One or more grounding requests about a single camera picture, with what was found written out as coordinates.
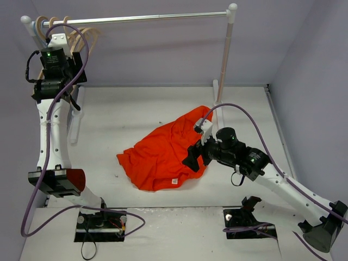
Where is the wooden hanger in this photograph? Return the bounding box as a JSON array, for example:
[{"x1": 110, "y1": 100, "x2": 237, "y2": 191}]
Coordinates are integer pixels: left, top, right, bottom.
[
  {"x1": 64, "y1": 27, "x2": 101, "y2": 55},
  {"x1": 48, "y1": 17, "x2": 90, "y2": 55},
  {"x1": 32, "y1": 15, "x2": 49, "y2": 82}
]

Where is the orange t shirt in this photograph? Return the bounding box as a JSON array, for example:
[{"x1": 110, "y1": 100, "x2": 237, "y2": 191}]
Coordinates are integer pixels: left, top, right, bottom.
[{"x1": 117, "y1": 105, "x2": 209, "y2": 191}]

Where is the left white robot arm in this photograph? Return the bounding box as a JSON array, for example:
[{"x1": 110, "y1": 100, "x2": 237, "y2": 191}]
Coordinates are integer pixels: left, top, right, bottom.
[{"x1": 28, "y1": 47, "x2": 109, "y2": 228}]

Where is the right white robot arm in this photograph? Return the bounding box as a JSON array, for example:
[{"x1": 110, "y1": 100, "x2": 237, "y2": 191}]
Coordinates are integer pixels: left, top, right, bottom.
[{"x1": 182, "y1": 127, "x2": 347, "y2": 253}]

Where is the silver white clothes rack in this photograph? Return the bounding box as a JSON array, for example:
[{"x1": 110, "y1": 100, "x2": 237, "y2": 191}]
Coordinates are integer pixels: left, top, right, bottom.
[{"x1": 20, "y1": 2, "x2": 238, "y2": 144}]

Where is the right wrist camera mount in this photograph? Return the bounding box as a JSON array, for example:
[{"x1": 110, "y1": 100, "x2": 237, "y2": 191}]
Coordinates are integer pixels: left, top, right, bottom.
[{"x1": 194, "y1": 118, "x2": 213, "y2": 145}]

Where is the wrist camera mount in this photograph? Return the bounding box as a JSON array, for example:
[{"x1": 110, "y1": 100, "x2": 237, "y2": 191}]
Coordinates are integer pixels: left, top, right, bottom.
[
  {"x1": 48, "y1": 33, "x2": 69, "y2": 49},
  {"x1": 194, "y1": 118, "x2": 213, "y2": 145}
]

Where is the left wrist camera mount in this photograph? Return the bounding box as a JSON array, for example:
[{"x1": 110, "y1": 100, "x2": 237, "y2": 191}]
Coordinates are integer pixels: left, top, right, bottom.
[{"x1": 48, "y1": 33, "x2": 69, "y2": 49}]

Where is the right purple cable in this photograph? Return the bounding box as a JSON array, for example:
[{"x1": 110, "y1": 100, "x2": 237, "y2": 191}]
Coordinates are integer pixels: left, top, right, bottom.
[{"x1": 201, "y1": 103, "x2": 348, "y2": 261}]

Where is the purple cable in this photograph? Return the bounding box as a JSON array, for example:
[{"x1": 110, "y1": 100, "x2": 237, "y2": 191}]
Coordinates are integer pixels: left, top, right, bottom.
[
  {"x1": 20, "y1": 23, "x2": 146, "y2": 239},
  {"x1": 201, "y1": 103, "x2": 348, "y2": 261}
]

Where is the right black loop cable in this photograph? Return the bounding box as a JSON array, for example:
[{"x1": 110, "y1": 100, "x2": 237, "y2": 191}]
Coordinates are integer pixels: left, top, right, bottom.
[{"x1": 231, "y1": 171, "x2": 245, "y2": 187}]

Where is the black loop cable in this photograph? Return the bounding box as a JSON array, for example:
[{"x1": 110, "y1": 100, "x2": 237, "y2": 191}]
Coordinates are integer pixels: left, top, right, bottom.
[
  {"x1": 24, "y1": 50, "x2": 41, "y2": 84},
  {"x1": 231, "y1": 171, "x2": 245, "y2": 187}
]

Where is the left black loop cable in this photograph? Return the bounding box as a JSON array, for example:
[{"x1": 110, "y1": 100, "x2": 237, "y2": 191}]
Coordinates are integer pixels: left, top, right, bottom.
[{"x1": 24, "y1": 50, "x2": 41, "y2": 84}]

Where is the blue wire hanger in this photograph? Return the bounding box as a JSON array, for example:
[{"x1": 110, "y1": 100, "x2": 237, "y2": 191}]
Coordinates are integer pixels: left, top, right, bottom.
[{"x1": 32, "y1": 21, "x2": 46, "y2": 46}]

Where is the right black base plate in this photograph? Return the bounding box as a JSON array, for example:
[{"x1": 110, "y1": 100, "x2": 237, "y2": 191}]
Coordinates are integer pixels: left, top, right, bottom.
[{"x1": 223, "y1": 208, "x2": 277, "y2": 240}]

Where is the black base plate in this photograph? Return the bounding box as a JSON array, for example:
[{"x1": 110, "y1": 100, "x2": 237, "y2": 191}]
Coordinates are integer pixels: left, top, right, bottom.
[
  {"x1": 223, "y1": 208, "x2": 277, "y2": 240},
  {"x1": 74, "y1": 212, "x2": 127, "y2": 243}
]

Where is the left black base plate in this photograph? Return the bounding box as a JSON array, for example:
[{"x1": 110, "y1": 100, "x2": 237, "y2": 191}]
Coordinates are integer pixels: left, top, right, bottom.
[{"x1": 74, "y1": 212, "x2": 127, "y2": 243}]

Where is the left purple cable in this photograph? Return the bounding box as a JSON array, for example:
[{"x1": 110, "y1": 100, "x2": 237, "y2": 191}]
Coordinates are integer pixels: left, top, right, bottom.
[{"x1": 20, "y1": 23, "x2": 146, "y2": 239}]

